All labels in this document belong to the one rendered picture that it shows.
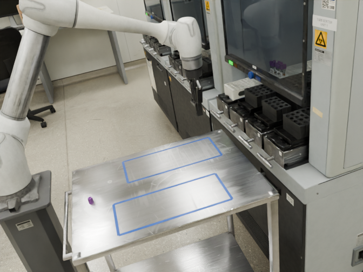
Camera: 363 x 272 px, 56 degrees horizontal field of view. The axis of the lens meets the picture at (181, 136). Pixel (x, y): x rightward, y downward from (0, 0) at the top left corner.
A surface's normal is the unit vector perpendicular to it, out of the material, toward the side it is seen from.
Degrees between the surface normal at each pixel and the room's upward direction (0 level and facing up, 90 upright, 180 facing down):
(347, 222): 90
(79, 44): 90
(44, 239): 90
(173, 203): 0
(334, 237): 90
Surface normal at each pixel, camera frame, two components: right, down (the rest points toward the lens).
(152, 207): -0.15, -0.86
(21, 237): 0.31, 0.43
